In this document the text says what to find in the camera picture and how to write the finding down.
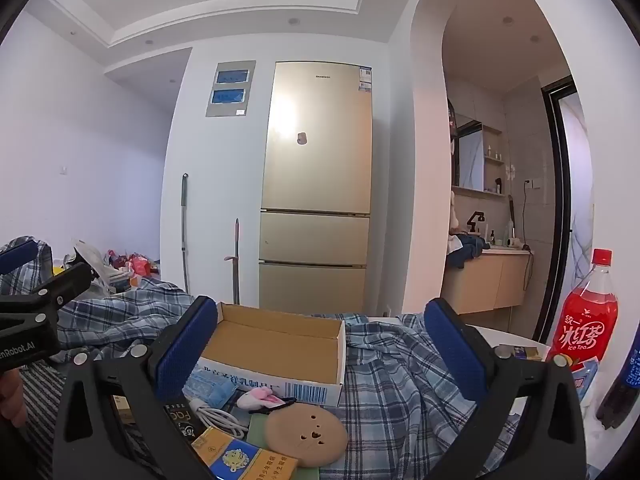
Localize blue face mask pack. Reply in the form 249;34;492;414
182;367;237;406

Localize person's left hand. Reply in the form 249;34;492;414
0;370;27;428

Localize dark cola bottle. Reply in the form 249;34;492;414
596;320;640;431

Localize beige vanity cabinet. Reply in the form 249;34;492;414
440;247;532;316

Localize pink white plush toy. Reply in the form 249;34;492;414
236;391;297;409

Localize gold refrigerator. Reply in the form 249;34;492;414
257;61;375;313

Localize grey electrical panel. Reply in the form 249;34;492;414
205;60;257;118

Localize cardboard box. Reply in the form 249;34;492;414
194;301;347;407

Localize red iced tea bottle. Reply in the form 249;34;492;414
546;248;621;368

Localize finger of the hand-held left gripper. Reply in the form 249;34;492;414
0;261;97;311
0;239;45;276

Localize red plastic bags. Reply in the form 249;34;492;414
107;249;161;281

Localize grey striped cloth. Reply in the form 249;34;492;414
20;360;166;480

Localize grey mop handle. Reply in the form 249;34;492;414
180;173;192;293

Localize white cable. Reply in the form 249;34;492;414
187;399;249;441

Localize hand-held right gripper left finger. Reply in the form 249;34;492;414
52;296;221;480

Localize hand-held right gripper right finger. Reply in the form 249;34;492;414
424;297;587;480

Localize blue printed packet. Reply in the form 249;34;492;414
570;357;601;401

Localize round wooden coaster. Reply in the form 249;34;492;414
263;403;349;469

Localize black hair tie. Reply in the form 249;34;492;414
248;399;297;415

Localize bathroom mirror cabinet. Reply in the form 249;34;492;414
452;114;503;193

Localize black pack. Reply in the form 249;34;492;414
164;399;208;451

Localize blue plaid cloth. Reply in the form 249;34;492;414
0;236;523;480

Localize thin pole with pink hook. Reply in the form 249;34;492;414
224;218;242;306

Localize dark blue garment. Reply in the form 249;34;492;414
446;234;492;270

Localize yellow cigarette pack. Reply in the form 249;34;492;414
191;427;299;480

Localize black door frame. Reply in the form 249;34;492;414
532;75;576;343

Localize dark gold-edged box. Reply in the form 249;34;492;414
492;344;543;362

